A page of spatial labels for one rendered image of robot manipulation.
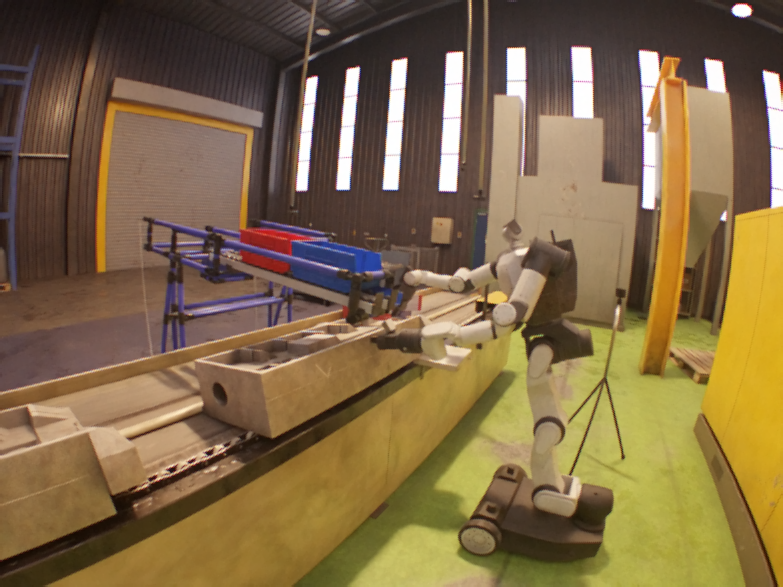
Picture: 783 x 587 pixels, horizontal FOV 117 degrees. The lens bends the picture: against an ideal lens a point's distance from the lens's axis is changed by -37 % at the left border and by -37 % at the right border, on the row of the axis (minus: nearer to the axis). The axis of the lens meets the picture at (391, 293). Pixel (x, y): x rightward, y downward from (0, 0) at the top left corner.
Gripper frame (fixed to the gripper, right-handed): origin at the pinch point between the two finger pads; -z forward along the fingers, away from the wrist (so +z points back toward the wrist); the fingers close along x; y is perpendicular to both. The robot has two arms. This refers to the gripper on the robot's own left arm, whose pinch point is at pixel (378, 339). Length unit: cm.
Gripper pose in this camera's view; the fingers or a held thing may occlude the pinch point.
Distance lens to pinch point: 145.2
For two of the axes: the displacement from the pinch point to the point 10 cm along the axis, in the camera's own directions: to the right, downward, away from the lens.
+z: 8.6, -0.2, -5.0
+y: -0.8, -9.9, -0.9
